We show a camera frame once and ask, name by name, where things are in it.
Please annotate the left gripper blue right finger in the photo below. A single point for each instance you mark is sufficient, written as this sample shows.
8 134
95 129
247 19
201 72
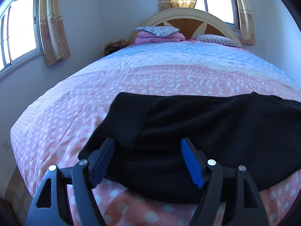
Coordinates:
244 205

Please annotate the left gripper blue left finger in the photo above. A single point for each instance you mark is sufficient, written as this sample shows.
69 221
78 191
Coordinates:
50 204

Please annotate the black pants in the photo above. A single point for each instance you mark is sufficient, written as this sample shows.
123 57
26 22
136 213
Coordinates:
261 132

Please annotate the pink blue polka-dot bedspread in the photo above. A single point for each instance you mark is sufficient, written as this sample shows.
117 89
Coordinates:
58 124

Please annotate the left window beige curtain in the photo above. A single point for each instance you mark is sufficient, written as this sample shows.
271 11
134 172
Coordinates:
53 37

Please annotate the left side window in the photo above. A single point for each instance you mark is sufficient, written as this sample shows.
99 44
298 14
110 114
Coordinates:
20 34

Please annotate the brown furry object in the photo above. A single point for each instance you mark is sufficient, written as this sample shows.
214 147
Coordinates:
115 46

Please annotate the right beige curtain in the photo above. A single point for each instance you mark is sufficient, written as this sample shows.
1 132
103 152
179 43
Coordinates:
246 20

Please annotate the striped pillow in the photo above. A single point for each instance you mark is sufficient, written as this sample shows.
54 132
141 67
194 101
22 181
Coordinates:
216 39

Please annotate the folded pink blanket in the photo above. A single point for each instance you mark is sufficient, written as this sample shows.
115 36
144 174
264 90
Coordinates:
146 37

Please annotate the cream and wood headboard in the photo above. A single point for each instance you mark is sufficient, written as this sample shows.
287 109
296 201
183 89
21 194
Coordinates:
192 22

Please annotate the grey patterned small pillow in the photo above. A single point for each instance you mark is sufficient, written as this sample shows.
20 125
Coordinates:
160 31

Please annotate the head window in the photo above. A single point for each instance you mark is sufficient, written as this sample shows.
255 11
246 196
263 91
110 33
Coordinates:
225 10

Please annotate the white wall socket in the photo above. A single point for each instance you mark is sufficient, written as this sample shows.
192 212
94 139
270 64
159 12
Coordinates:
6 145

